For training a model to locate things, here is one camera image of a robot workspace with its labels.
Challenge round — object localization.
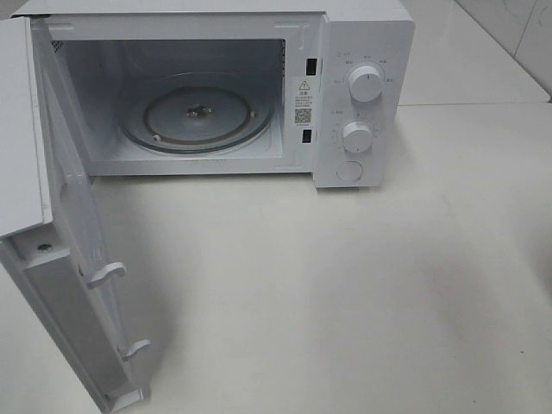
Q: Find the round white door button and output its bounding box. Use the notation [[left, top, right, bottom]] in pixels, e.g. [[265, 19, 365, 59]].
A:
[[336, 161, 363, 182]]

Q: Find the white microwave knob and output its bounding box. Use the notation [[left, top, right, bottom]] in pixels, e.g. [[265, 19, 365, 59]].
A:
[[347, 62, 385, 103], [342, 122, 374, 154]]

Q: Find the white microwave door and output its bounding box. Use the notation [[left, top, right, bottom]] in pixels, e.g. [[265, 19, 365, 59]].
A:
[[1, 16, 149, 413]]

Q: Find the white warning label sticker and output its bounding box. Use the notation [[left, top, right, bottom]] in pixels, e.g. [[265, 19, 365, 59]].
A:
[[292, 77, 315, 126]]

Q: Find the glass microwave turntable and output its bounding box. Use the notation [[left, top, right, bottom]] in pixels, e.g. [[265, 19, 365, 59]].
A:
[[119, 72, 281, 154]]

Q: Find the white microwave oven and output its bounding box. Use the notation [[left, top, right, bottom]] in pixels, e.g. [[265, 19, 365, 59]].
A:
[[1, 1, 415, 188]]

